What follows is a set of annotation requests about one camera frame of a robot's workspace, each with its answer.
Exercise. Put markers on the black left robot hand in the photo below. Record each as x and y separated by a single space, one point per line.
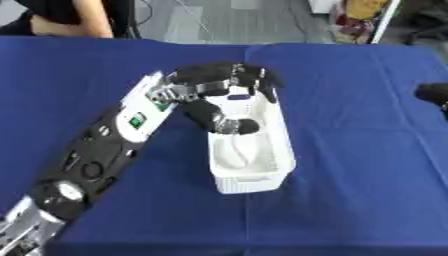
201 76

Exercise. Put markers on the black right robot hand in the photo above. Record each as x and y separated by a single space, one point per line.
433 93

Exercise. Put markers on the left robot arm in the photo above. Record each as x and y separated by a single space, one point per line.
93 156

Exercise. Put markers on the white object with purple label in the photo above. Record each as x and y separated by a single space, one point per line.
238 99

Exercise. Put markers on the white pole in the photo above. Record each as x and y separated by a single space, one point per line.
385 21

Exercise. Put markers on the white plastic basket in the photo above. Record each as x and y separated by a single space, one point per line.
251 156

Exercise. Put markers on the yellow and red bag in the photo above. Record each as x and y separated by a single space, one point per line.
359 18

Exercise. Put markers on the person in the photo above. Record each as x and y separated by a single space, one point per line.
64 16

